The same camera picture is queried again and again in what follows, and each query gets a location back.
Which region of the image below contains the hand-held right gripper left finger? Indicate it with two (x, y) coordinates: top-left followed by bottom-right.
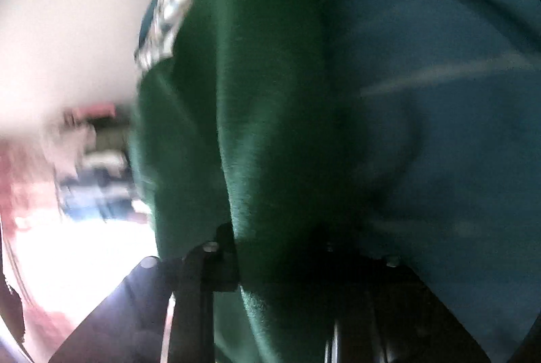
(48, 223), (241, 363)

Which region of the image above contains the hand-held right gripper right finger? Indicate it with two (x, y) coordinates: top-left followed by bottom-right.
(325, 245), (492, 363)

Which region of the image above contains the green varsity jacket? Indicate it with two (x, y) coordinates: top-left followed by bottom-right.
(127, 0), (375, 363)

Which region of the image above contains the clothes rack with clothes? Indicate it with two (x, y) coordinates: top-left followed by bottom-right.
(53, 101), (142, 222)

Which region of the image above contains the blue striped bed sheet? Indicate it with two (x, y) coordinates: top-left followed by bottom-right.
(312, 0), (541, 363)

